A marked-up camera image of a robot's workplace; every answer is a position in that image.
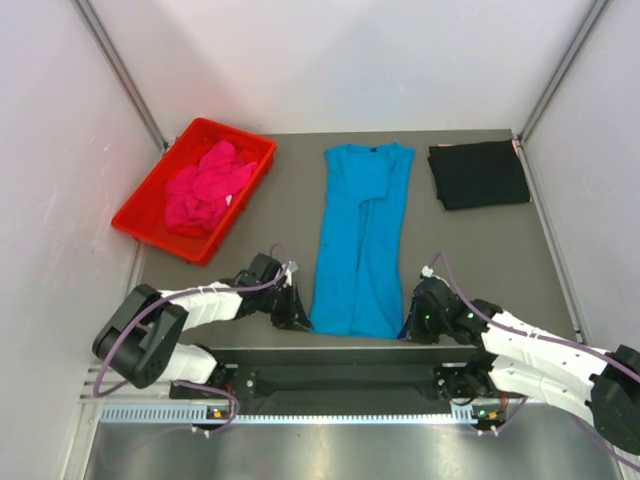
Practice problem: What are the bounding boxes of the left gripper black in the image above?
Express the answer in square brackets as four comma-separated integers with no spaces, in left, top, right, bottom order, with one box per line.
[258,281,313,332]

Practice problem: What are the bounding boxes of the blue t shirt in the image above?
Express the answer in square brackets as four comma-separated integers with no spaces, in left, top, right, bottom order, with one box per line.
[311,143,415,339]

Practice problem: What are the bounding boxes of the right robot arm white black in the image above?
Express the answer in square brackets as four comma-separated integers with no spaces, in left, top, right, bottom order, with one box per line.
[400,271,639,455]

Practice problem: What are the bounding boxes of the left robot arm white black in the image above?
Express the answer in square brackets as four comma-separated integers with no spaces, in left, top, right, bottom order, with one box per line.
[92,279,314,397]

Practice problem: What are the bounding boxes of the folded black t shirt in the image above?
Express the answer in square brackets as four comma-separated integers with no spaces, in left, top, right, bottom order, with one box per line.
[428,140,531,211]

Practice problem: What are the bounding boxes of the red plastic bin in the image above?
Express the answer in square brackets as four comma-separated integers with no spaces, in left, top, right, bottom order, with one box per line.
[112,118,276,266]

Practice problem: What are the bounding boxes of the pink t shirt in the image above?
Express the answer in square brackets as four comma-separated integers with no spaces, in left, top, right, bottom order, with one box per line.
[164,141,258,232]

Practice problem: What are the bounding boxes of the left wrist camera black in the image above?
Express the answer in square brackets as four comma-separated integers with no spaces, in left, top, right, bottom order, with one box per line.
[235,253,297,292]

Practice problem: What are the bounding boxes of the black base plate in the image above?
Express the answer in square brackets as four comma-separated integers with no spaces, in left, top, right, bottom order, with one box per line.
[169,363,501,401]

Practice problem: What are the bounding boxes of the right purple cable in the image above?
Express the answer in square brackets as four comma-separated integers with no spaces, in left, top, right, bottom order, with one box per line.
[429,251,640,466]

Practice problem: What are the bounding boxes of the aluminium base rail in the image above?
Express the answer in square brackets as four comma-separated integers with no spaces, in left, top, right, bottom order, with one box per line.
[103,373,504,424]

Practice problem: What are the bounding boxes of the right corner aluminium post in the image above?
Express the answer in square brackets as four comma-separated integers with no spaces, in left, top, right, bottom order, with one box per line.
[516,0,612,143]

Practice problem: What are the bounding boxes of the corner aluminium post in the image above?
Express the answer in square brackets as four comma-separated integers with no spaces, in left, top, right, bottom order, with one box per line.
[516,0,612,143]
[71,0,168,152]

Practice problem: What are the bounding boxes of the left corner aluminium post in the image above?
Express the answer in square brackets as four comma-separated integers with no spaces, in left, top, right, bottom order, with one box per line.
[71,0,168,152]

